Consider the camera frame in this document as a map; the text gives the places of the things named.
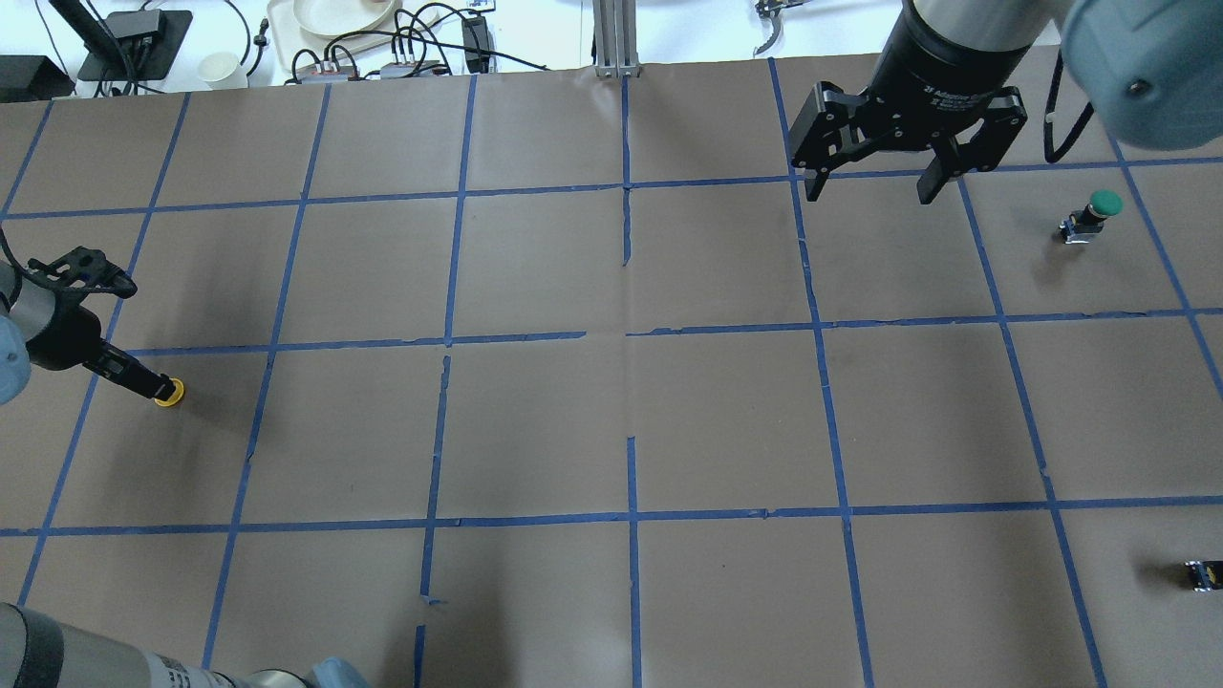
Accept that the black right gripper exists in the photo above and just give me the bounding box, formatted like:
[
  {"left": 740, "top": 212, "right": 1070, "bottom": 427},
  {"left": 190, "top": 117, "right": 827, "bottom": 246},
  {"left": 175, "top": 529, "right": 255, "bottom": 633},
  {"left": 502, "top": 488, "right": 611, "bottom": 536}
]
[{"left": 789, "top": 1, "right": 1037, "bottom": 205}]

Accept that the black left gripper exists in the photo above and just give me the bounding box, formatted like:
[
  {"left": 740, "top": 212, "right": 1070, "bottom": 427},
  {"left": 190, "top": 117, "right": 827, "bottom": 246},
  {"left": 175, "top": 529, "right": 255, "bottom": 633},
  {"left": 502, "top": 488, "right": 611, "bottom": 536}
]
[{"left": 10, "top": 247, "right": 170, "bottom": 400}]

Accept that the yellow push button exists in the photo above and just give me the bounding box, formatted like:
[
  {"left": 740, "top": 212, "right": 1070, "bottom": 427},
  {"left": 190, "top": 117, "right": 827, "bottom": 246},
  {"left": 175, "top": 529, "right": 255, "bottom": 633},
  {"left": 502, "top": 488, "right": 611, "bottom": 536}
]
[{"left": 153, "top": 378, "right": 186, "bottom": 408}]

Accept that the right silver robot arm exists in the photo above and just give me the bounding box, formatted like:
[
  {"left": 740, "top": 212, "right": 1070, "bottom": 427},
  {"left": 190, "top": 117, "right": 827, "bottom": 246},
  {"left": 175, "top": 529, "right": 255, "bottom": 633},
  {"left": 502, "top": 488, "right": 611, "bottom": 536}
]
[{"left": 786, "top": 1, "right": 1222, "bottom": 204}]

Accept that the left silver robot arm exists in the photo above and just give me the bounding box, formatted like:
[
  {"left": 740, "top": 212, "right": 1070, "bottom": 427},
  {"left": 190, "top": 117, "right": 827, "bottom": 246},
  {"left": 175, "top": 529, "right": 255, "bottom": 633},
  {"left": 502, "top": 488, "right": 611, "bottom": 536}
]
[{"left": 1, "top": 247, "right": 366, "bottom": 687}]

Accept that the green push button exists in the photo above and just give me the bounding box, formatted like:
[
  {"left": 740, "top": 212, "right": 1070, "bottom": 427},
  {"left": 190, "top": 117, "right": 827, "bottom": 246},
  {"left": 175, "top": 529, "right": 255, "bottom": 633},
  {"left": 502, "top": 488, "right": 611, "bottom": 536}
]
[{"left": 1058, "top": 189, "right": 1124, "bottom": 247}]

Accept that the black monitor stand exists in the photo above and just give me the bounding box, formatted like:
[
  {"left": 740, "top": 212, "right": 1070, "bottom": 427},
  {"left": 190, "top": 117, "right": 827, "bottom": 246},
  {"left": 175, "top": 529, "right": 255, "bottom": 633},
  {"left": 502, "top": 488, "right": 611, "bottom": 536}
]
[{"left": 50, "top": 1, "right": 194, "bottom": 83}]

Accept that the red push button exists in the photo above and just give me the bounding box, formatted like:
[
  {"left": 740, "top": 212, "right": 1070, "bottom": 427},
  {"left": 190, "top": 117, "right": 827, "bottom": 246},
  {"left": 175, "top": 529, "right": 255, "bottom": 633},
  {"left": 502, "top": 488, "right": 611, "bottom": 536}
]
[{"left": 1183, "top": 558, "right": 1223, "bottom": 591}]

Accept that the white paper cup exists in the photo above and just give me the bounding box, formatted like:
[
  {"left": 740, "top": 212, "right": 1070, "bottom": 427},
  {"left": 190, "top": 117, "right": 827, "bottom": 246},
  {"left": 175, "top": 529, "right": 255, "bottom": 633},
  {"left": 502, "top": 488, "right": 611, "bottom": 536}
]
[{"left": 197, "top": 53, "right": 249, "bottom": 90}]

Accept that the beige tray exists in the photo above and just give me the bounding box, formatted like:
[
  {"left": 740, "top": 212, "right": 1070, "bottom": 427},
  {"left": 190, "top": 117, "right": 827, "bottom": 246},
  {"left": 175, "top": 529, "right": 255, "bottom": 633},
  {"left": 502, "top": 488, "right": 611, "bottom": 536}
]
[{"left": 265, "top": 1, "right": 408, "bottom": 70}]

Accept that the beige plate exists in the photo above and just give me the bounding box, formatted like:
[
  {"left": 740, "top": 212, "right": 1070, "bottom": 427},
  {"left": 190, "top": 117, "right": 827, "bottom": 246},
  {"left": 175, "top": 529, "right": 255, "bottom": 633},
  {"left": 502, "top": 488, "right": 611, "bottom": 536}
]
[{"left": 290, "top": 0, "right": 402, "bottom": 38}]

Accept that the brown paper table mat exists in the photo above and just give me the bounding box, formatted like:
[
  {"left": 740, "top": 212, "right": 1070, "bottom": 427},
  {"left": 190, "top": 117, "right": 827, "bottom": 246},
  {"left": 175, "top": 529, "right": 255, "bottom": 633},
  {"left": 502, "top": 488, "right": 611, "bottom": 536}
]
[{"left": 2, "top": 55, "right": 1221, "bottom": 687}]

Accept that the black power adapter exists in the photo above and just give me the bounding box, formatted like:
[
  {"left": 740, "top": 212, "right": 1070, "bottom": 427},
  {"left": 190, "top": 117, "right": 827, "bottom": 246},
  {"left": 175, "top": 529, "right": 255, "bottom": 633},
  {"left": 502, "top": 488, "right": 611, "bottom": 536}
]
[{"left": 461, "top": 13, "right": 494, "bottom": 75}]

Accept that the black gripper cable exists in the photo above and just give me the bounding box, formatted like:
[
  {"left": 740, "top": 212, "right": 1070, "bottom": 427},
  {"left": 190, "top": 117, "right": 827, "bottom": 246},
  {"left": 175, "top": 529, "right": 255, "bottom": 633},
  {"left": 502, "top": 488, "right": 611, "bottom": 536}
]
[{"left": 1043, "top": 48, "right": 1096, "bottom": 163}]

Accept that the aluminium frame post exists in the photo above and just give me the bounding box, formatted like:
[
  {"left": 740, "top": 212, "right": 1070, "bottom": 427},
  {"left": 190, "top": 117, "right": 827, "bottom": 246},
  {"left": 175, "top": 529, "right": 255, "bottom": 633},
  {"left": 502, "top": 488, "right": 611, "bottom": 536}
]
[{"left": 592, "top": 0, "right": 641, "bottom": 78}]

